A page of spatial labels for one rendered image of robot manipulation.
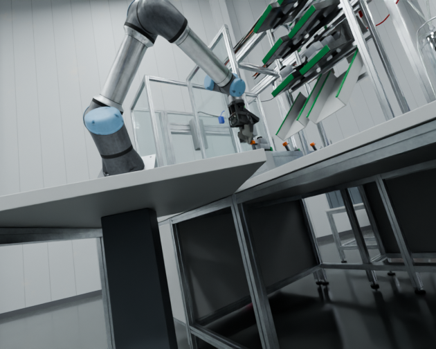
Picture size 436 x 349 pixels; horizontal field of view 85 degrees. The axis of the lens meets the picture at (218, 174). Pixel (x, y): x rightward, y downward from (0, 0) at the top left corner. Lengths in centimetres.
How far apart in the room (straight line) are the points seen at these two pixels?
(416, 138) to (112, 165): 85
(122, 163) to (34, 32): 622
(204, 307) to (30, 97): 536
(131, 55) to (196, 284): 136
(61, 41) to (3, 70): 125
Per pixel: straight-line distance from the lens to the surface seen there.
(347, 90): 89
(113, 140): 88
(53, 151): 550
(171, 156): 213
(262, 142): 119
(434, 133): 63
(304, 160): 73
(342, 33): 106
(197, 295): 175
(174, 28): 93
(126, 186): 50
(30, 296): 543
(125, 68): 101
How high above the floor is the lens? 72
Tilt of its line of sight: 12 degrees up
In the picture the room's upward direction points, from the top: 12 degrees counter-clockwise
